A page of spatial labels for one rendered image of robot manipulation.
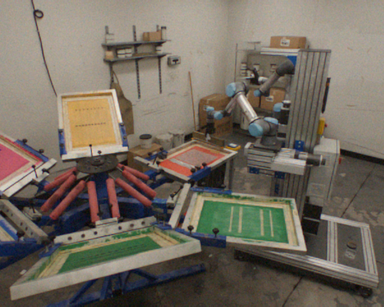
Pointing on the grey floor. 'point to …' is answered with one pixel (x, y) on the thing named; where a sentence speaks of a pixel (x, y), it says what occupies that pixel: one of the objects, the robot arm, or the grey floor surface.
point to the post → (232, 167)
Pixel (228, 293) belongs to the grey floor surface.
